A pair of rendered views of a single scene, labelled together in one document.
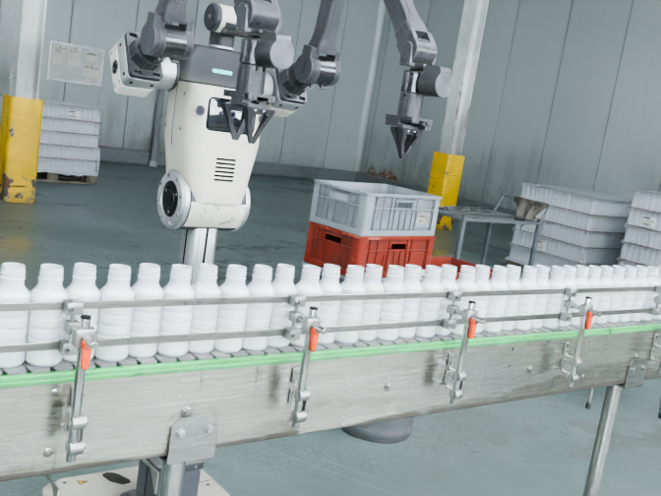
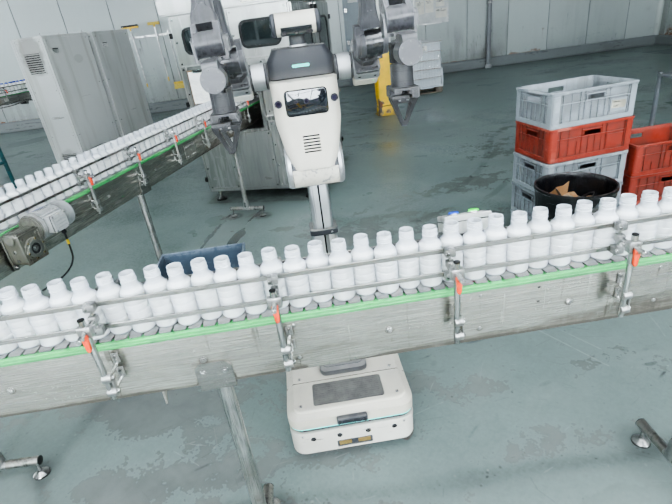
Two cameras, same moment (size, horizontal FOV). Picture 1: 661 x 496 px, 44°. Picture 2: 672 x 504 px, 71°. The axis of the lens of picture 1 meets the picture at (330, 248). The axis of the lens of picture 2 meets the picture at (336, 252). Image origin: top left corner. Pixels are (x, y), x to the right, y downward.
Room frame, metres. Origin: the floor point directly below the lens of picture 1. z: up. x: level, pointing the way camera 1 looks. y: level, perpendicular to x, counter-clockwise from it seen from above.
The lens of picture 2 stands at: (0.83, -0.69, 1.67)
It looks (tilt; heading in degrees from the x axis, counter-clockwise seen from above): 26 degrees down; 36
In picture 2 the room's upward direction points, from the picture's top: 7 degrees counter-clockwise
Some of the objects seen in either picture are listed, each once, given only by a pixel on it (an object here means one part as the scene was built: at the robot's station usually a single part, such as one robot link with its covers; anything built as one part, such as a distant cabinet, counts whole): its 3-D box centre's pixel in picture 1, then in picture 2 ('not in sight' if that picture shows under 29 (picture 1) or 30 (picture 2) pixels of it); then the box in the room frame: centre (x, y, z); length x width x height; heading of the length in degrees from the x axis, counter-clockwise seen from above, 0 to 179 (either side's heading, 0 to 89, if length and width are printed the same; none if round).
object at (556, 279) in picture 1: (552, 296); (603, 228); (2.15, -0.61, 1.08); 0.06 x 0.06 x 0.17
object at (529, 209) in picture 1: (527, 215); not in sight; (6.89, -1.62, 0.85); 0.36 x 0.12 x 0.27; 39
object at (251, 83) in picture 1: (250, 83); (223, 103); (1.67, 0.21, 1.51); 0.10 x 0.07 x 0.07; 40
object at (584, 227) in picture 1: (581, 237); not in sight; (9.04, -2.77, 0.50); 1.23 x 1.05 x 1.00; 127
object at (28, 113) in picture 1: (18, 149); (385, 81); (8.63, 3.46, 0.55); 0.40 x 0.40 x 1.10; 39
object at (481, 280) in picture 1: (476, 298); (494, 244); (1.96, -0.38, 1.08); 0.06 x 0.06 x 0.17
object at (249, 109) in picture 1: (251, 119); (228, 134); (1.65, 0.20, 1.44); 0.07 x 0.07 x 0.09; 40
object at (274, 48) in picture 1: (269, 36); (213, 63); (1.64, 0.18, 1.60); 0.12 x 0.09 x 0.12; 40
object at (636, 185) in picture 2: not in sight; (646, 177); (4.85, -0.69, 0.33); 0.61 x 0.41 x 0.22; 132
